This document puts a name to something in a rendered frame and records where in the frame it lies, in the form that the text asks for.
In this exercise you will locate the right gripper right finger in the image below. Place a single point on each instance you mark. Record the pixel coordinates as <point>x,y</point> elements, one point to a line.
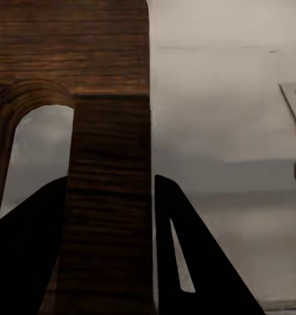
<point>219,288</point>

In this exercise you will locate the cutting board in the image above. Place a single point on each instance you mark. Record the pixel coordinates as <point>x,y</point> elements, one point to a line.
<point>93,56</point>

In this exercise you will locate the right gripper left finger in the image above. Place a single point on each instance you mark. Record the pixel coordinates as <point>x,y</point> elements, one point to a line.
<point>30,237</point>

